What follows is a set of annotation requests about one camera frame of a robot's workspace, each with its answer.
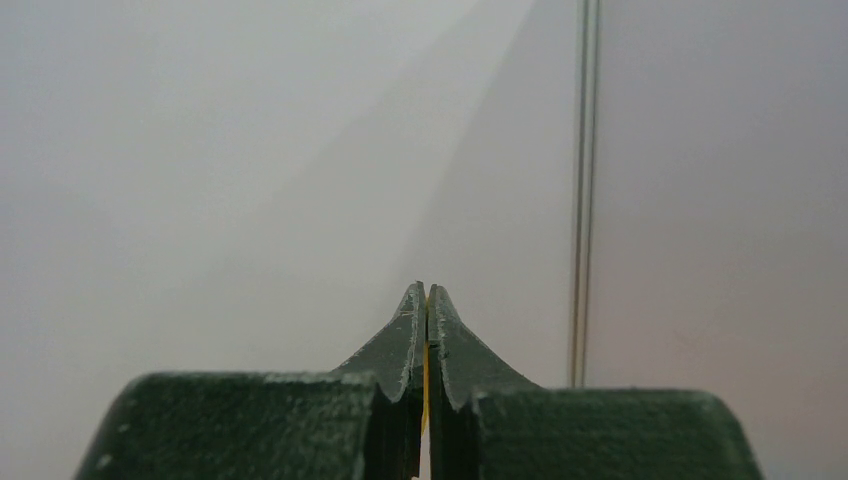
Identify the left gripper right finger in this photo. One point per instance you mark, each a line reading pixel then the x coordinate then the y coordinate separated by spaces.
pixel 488 421

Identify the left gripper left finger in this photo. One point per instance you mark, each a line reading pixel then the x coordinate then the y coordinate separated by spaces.
pixel 361 420

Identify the right aluminium frame post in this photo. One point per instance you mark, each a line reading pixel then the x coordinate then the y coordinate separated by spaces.
pixel 586 70

